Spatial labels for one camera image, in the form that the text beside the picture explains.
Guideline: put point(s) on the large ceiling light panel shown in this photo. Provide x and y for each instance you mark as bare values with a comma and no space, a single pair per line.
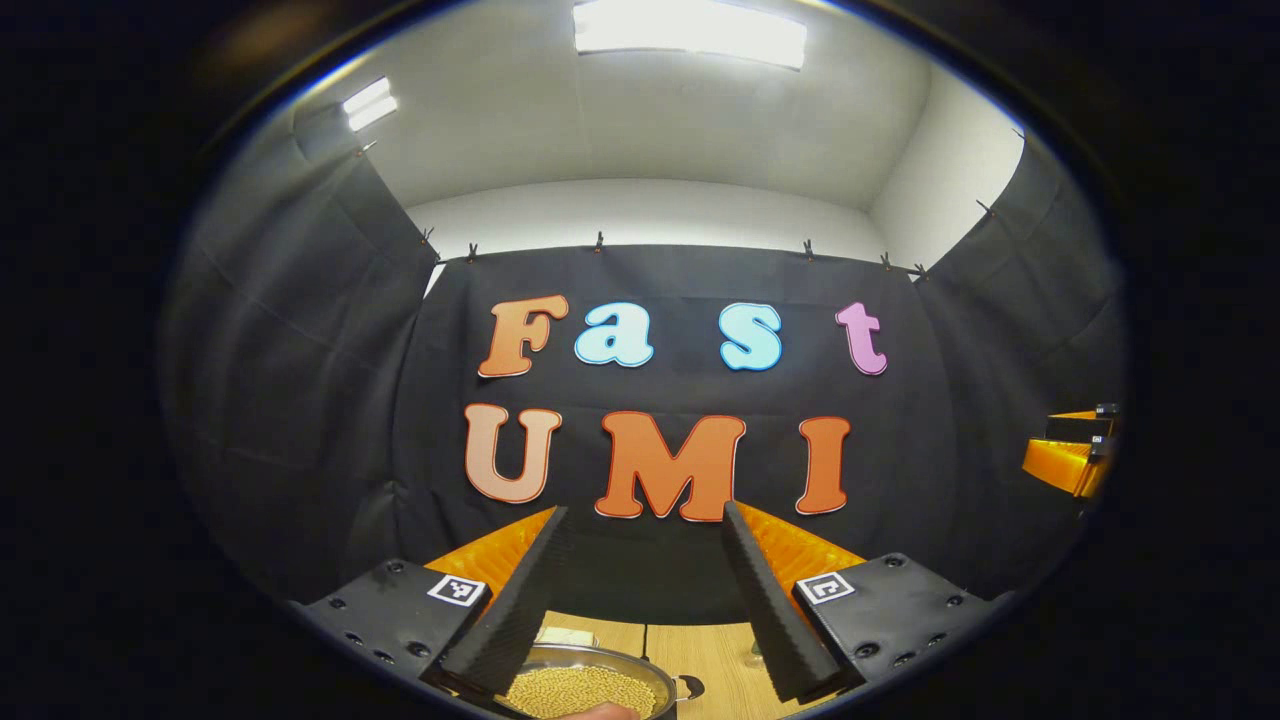
690,32

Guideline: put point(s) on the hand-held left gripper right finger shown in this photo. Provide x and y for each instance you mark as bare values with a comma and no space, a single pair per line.
770,610

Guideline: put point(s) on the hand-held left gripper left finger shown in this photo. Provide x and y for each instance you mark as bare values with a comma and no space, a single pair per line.
520,600

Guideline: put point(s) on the sandwich with lettuce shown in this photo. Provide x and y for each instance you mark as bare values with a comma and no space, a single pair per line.
570,636

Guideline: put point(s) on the row of black clips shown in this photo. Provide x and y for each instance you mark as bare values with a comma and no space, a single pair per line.
599,241

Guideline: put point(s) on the pile of yellow soybeans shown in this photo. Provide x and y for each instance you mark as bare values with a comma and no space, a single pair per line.
580,690

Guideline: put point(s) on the small ceiling light panel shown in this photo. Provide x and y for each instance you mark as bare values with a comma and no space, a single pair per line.
370,104

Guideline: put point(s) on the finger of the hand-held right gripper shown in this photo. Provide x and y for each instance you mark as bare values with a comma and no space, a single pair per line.
1060,462
1080,430

